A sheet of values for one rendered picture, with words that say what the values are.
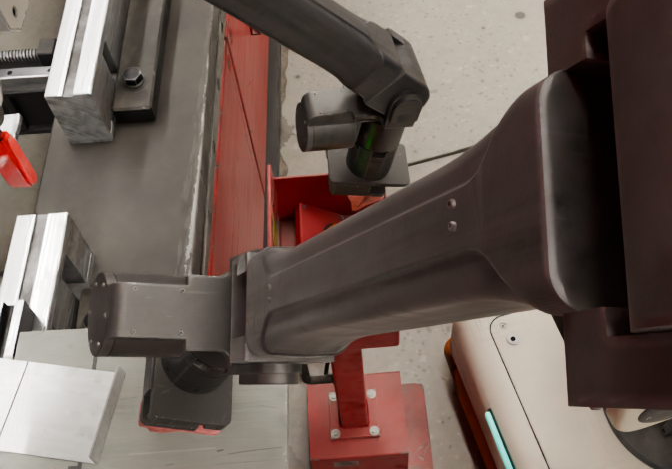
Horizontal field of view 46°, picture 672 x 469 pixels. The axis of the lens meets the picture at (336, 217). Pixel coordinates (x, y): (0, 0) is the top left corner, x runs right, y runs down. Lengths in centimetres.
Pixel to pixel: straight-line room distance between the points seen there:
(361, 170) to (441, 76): 136
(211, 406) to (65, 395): 19
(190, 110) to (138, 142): 8
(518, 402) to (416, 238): 127
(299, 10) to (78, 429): 43
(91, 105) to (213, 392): 51
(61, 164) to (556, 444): 95
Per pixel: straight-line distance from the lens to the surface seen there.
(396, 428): 166
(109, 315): 54
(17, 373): 82
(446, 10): 251
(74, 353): 81
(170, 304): 54
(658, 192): 17
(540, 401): 153
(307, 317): 38
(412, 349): 185
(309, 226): 113
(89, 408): 78
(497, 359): 155
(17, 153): 70
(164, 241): 100
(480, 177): 23
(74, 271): 97
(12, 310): 87
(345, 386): 145
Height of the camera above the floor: 169
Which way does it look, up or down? 57 degrees down
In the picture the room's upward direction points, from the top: 6 degrees counter-clockwise
